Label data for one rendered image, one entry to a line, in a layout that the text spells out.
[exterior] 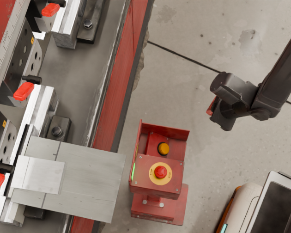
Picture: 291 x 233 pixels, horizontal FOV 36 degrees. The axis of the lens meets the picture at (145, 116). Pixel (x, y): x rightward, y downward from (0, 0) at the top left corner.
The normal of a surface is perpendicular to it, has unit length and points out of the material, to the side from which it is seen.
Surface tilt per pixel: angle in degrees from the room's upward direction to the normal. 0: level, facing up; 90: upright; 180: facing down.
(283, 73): 90
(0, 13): 90
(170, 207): 1
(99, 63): 0
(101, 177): 0
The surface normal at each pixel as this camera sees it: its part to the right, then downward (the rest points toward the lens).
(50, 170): 0.00, -0.34
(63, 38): -0.21, 0.92
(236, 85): 0.35, -0.16
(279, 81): -0.49, 0.82
